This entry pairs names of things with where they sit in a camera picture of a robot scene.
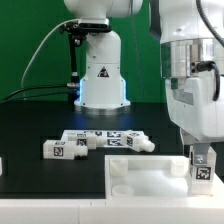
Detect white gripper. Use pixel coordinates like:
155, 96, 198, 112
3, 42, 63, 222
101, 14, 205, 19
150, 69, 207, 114
165, 72, 224, 166

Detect white square table top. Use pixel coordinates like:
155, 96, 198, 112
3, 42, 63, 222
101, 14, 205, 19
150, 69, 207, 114
104, 154, 224, 200

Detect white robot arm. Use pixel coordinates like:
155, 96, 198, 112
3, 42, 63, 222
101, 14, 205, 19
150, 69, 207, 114
64, 0, 224, 166

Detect white front fence bar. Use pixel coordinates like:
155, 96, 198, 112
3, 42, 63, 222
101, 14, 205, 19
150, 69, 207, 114
0, 198, 224, 224

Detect white left fence piece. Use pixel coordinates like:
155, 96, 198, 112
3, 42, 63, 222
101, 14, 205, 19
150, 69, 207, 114
0, 157, 3, 177

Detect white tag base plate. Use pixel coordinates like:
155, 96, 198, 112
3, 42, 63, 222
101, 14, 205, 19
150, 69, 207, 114
61, 130, 131, 148

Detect grey camera cable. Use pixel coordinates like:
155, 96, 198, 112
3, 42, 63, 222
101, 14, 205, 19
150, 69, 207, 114
20, 18, 80, 90

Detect black cables on table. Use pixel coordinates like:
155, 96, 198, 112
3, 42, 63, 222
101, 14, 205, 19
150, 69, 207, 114
0, 84, 73, 104

